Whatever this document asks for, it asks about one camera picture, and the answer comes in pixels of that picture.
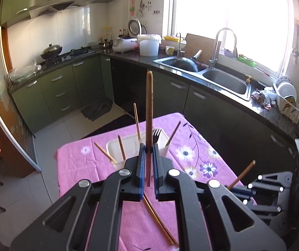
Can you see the black wok with lid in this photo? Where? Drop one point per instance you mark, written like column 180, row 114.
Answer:
column 51, row 51

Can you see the white plastic bucket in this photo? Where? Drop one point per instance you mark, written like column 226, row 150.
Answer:
column 149, row 44

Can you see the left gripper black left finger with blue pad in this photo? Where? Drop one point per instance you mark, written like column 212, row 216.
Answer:
column 87, row 216

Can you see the black metal fork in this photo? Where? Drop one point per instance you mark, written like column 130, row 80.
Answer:
column 156, row 135

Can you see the wooden cutting board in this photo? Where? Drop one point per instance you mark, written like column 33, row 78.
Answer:
column 194, row 43

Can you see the brown wooden chopstick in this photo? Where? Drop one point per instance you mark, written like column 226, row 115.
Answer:
column 173, row 134
column 160, row 222
column 242, row 175
column 157, row 223

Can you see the white plastic utensil holder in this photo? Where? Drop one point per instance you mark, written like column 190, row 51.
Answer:
column 131, row 148

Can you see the chrome sink faucet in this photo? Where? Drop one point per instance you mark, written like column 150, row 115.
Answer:
column 218, row 44

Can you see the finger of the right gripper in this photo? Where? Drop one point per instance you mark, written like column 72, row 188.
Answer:
column 242, row 191

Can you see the dark red patterned chopstick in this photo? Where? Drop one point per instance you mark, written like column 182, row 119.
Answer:
column 149, row 124

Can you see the crumpled plastic bag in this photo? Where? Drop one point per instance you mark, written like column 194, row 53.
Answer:
column 18, row 75

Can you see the gas stove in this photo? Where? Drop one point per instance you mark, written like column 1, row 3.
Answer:
column 67, row 56

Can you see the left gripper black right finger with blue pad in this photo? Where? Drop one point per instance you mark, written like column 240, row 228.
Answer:
column 209, row 216

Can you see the dark floor mat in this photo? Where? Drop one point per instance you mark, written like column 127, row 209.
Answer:
column 97, row 109

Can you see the black wok in sink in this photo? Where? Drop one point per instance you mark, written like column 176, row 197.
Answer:
column 189, row 64

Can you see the white dish rack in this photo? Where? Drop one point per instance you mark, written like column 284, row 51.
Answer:
column 287, row 98

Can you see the light wooden chopstick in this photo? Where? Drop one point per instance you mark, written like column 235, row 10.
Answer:
column 137, row 122
column 121, row 148
column 105, row 153

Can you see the white rice cooker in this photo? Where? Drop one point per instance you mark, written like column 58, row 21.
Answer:
column 122, row 45

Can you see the stainless steel double sink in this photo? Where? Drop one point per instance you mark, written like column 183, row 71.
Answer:
column 216, row 77

